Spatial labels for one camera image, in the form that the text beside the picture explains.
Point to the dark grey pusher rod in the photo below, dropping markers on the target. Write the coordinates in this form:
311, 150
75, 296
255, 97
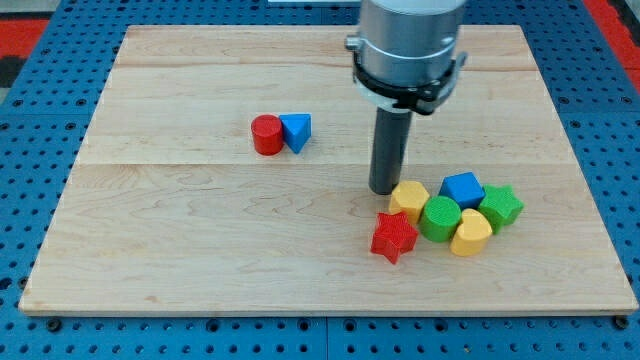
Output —
388, 149

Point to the red star block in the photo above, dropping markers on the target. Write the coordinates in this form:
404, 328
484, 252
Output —
393, 236

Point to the yellow hexagon block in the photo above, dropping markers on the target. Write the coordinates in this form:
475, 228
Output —
410, 198

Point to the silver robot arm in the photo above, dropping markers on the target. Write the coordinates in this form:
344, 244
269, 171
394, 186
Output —
403, 53

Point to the yellow heart block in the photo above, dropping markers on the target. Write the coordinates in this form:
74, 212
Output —
472, 234

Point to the blue triangle block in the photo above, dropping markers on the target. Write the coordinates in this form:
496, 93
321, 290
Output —
297, 129

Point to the red cylinder block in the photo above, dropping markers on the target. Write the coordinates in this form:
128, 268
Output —
267, 134

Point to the wooden board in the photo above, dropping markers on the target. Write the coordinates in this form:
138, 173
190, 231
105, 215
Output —
169, 210

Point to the blue cube block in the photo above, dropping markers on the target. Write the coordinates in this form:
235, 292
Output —
464, 189

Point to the green cylinder block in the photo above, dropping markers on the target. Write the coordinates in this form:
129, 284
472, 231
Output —
440, 219

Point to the green star block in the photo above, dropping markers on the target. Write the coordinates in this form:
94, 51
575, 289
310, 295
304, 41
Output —
500, 206

